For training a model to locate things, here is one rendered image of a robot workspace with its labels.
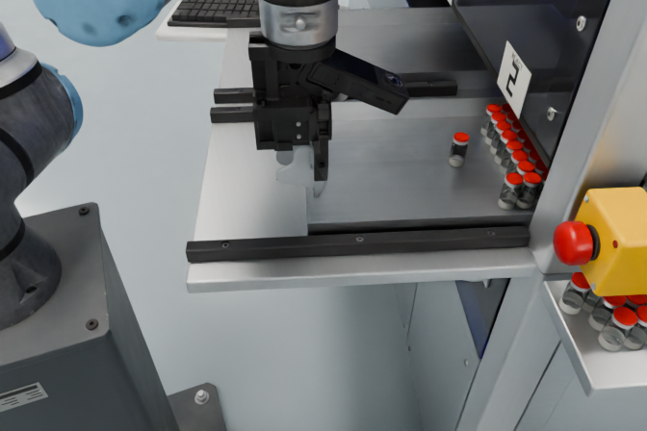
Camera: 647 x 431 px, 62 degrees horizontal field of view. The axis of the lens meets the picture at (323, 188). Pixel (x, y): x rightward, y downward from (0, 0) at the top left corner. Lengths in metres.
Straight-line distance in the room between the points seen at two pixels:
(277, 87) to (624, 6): 0.31
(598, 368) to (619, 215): 0.16
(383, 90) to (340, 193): 0.19
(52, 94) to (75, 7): 0.38
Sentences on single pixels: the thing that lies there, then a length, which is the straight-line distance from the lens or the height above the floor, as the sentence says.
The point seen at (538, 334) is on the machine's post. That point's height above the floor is 0.76.
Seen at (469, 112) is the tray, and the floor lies 0.89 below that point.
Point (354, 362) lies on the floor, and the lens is 1.58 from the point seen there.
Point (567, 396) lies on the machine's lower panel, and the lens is 0.94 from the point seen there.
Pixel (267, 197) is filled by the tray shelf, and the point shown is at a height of 0.88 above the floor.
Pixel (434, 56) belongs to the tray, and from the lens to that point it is 1.05.
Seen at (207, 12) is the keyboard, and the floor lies 0.83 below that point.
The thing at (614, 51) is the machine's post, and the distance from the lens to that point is 0.52.
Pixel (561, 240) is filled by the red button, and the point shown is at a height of 1.00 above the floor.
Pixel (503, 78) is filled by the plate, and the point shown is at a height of 1.01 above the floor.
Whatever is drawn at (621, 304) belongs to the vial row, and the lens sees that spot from 0.61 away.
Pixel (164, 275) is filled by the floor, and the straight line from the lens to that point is 1.83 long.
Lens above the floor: 1.35
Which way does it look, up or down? 41 degrees down
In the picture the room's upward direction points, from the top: straight up
